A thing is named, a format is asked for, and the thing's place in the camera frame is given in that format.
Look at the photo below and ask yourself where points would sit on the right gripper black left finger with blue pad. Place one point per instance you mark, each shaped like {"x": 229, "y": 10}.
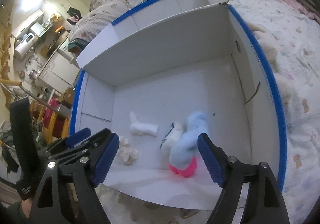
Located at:
{"x": 66, "y": 193}

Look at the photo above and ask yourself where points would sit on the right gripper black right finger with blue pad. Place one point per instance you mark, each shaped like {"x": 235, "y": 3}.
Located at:
{"x": 264, "y": 203}

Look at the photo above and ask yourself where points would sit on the light blue fluffy sock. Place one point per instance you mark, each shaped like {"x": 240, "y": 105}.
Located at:
{"x": 186, "y": 149}

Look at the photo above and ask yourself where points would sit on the green sleeve forearm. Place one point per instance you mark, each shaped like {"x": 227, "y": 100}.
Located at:
{"x": 18, "y": 212}

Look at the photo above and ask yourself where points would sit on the pink soft ball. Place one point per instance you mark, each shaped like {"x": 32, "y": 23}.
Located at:
{"x": 188, "y": 172}

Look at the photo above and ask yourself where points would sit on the wooden yellow rack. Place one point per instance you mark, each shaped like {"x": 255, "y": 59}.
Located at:
{"x": 53, "y": 124}

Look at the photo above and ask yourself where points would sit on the cream scrunchie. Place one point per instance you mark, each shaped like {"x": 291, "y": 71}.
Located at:
{"x": 126, "y": 154}

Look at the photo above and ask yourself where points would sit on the white kitchen cabinet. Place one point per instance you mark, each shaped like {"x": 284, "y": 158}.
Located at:
{"x": 58, "y": 73}

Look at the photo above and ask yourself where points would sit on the white rolled sock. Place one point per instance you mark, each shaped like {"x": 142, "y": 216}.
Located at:
{"x": 139, "y": 128}

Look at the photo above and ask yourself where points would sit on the white sock dark trim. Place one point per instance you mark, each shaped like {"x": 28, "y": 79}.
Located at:
{"x": 174, "y": 134}

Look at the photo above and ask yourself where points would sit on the cream fluffy towel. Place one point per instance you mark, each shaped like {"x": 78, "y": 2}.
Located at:
{"x": 271, "y": 49}

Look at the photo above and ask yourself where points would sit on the blue white cardboard box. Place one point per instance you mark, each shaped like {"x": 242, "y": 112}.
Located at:
{"x": 164, "y": 60}

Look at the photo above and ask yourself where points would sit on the white patterned bed blanket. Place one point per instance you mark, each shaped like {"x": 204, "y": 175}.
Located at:
{"x": 289, "y": 33}

